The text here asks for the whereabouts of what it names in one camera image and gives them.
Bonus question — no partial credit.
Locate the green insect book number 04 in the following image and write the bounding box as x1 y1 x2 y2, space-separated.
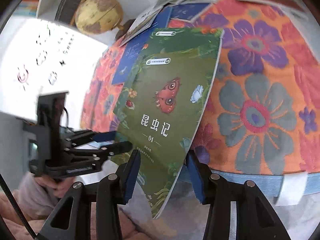
113 28 225 219

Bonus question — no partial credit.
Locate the blue bird cover book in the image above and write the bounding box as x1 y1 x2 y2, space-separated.
111 7 172 85

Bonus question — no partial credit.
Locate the person's left hand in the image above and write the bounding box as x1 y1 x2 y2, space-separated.
34 175 75 198

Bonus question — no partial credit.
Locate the floral orange table cloth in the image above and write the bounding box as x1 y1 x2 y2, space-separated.
80 0 320 198

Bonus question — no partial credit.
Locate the green insect book underneath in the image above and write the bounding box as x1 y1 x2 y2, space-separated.
114 28 223 121

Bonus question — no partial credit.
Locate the yellow antique globe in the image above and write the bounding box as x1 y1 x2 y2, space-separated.
74 0 134 44

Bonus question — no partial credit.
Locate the white cover picture book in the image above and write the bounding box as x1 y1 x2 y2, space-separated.
118 5 172 47

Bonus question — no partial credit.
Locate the dark blue book behind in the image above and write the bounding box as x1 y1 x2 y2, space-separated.
170 3 211 23

